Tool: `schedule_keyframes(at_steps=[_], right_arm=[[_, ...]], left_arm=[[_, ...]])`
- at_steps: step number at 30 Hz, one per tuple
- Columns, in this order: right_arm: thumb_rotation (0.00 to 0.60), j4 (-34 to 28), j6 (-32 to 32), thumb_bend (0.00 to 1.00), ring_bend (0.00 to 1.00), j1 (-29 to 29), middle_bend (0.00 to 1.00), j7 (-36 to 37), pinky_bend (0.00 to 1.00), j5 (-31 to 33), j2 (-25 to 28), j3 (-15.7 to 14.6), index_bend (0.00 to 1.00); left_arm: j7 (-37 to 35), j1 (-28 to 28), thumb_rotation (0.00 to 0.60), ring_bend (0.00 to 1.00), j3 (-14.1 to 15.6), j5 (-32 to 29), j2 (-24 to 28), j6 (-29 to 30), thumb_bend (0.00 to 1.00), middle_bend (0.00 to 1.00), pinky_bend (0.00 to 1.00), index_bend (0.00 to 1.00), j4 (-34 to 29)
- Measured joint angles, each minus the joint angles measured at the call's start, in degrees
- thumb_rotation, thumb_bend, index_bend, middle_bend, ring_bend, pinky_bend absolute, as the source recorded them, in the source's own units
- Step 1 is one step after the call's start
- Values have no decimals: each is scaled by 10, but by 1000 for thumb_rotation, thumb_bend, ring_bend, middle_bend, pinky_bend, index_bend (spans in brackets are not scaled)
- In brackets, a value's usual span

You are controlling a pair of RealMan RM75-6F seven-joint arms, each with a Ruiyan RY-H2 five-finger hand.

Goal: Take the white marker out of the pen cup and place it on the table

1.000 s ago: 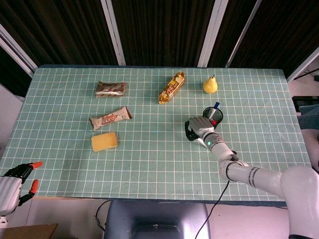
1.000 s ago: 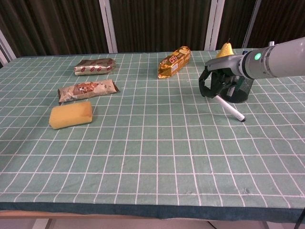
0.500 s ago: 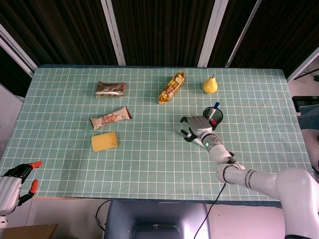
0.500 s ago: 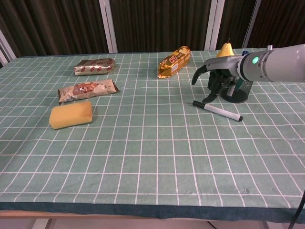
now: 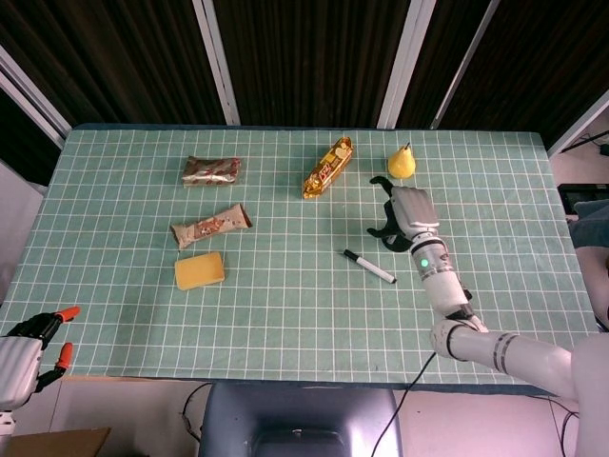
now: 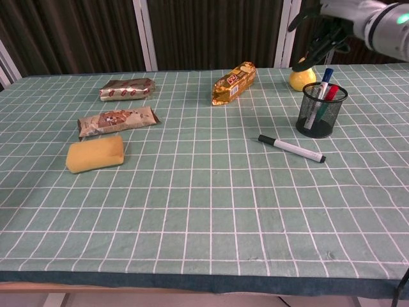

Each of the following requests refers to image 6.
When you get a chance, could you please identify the right robot hand, black fingers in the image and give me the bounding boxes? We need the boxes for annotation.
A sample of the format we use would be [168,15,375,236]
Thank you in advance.
[287,0,372,73]

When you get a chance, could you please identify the black capped white marker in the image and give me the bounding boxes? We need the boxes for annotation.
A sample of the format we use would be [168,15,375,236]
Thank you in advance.
[258,134,327,164]

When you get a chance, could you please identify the blue capped marker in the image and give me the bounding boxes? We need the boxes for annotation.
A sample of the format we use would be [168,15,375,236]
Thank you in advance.
[304,67,335,129]

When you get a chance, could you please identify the red cap marker pen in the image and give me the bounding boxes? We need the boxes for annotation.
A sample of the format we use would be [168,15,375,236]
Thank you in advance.
[325,84,340,102]

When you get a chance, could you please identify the green cap marker pen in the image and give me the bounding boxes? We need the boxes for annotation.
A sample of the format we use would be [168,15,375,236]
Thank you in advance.
[314,100,330,124]

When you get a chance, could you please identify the black mesh pen holder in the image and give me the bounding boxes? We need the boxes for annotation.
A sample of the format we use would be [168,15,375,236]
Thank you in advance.
[295,82,348,139]

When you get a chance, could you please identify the yellow pear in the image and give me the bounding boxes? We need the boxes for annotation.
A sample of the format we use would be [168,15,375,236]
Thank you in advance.
[289,57,317,93]

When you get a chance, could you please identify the gold cracker pack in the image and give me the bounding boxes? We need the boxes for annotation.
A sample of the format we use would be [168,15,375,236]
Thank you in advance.
[210,61,257,106]

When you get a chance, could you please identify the silver red snack wrapper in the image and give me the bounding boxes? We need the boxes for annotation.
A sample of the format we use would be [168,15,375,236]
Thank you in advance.
[98,77,157,102]

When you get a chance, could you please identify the green grid tablecloth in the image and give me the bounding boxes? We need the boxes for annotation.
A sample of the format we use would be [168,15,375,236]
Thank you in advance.
[0,65,409,294]

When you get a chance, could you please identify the brown snack bar wrapper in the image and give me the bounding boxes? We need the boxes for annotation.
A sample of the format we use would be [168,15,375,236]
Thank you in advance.
[77,107,160,139]

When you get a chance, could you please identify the yellow sponge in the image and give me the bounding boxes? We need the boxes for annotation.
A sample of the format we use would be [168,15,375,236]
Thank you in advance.
[66,135,125,175]

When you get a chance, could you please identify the white partition frame post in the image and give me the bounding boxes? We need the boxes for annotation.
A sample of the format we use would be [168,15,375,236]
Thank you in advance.
[132,0,158,72]
[0,40,24,91]
[274,0,303,68]

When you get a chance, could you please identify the black cable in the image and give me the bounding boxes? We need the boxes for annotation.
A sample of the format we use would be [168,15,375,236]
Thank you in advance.
[392,270,409,307]

